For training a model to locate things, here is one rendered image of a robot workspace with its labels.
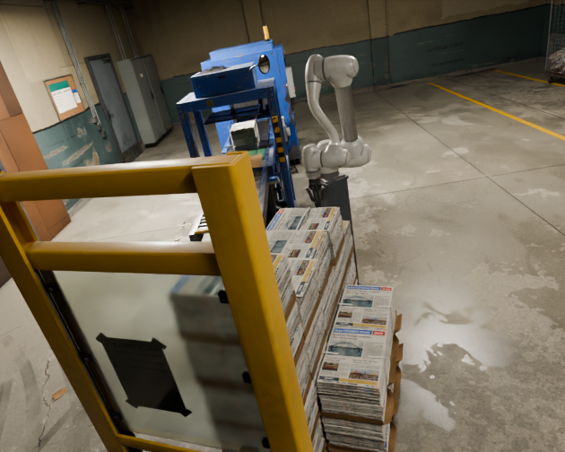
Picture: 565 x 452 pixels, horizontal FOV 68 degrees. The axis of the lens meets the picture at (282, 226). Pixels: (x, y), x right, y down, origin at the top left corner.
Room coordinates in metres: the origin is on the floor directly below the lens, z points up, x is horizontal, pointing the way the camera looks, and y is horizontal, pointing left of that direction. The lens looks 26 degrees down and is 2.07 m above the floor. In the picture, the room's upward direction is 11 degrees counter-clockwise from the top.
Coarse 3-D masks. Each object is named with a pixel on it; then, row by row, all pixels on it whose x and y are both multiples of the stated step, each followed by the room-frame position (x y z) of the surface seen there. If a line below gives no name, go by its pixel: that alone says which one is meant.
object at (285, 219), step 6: (282, 210) 2.29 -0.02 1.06; (288, 210) 2.28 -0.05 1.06; (294, 210) 2.26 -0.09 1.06; (300, 210) 2.25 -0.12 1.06; (276, 216) 2.22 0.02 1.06; (282, 216) 2.21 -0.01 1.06; (288, 216) 2.19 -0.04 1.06; (294, 216) 2.18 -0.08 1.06; (270, 222) 2.16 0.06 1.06; (276, 222) 2.14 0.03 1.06; (282, 222) 2.13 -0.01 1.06; (288, 222) 2.11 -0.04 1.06; (294, 222) 2.10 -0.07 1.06; (270, 228) 2.09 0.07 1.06; (276, 228) 2.08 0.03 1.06; (282, 228) 2.06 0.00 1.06; (288, 228) 2.05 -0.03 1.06
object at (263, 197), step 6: (264, 168) 4.02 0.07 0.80; (264, 174) 3.83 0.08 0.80; (264, 180) 3.65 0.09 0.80; (264, 186) 3.51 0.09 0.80; (264, 192) 3.35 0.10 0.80; (258, 198) 3.23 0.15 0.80; (264, 198) 3.21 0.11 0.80; (264, 204) 3.10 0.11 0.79; (264, 210) 3.02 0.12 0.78; (264, 216) 2.95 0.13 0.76; (264, 222) 2.87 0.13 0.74
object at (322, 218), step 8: (320, 208) 2.22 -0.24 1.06; (328, 208) 2.19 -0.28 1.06; (336, 208) 2.18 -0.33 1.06; (312, 216) 2.14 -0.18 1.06; (320, 216) 2.11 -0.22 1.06; (328, 216) 2.09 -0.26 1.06; (336, 216) 2.10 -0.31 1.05; (312, 224) 2.03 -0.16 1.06; (320, 224) 2.01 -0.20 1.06; (328, 224) 1.99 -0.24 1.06; (336, 224) 2.08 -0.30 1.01; (328, 232) 1.93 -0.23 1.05; (336, 232) 2.03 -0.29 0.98; (336, 240) 2.01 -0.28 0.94; (336, 248) 1.99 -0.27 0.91
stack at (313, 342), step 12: (348, 228) 2.40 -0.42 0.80; (348, 240) 2.35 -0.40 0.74; (348, 252) 2.31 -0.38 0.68; (336, 264) 2.01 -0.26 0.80; (336, 276) 1.96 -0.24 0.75; (348, 276) 2.24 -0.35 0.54; (336, 288) 1.95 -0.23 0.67; (324, 300) 1.69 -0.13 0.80; (324, 312) 1.67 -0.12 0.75; (336, 312) 1.90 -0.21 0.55; (312, 324) 1.50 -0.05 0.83; (324, 324) 1.66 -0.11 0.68; (312, 336) 1.47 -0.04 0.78; (312, 348) 1.44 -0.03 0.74; (324, 348) 1.59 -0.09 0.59; (312, 360) 1.43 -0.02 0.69; (324, 432) 1.41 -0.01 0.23
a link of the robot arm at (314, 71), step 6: (312, 60) 2.71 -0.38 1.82; (318, 60) 2.69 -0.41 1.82; (306, 66) 2.74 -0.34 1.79; (312, 66) 2.69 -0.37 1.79; (318, 66) 2.66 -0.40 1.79; (306, 72) 2.71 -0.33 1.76; (312, 72) 2.68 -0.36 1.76; (318, 72) 2.66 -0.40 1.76; (306, 78) 2.69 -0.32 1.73; (312, 78) 2.66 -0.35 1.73; (318, 78) 2.67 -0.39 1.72; (324, 78) 2.66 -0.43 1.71
